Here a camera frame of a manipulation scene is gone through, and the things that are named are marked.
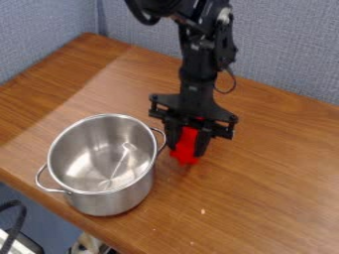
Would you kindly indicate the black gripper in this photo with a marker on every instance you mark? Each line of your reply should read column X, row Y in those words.
column 192, row 108

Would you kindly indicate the stainless steel pot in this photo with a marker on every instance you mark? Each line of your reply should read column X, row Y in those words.
column 101, row 162

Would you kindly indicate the white object under table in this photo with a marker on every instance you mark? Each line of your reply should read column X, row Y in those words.
column 88, row 245

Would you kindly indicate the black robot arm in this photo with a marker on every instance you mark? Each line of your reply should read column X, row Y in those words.
column 204, row 23

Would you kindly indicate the red ridged block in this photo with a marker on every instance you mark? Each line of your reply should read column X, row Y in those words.
column 184, row 150

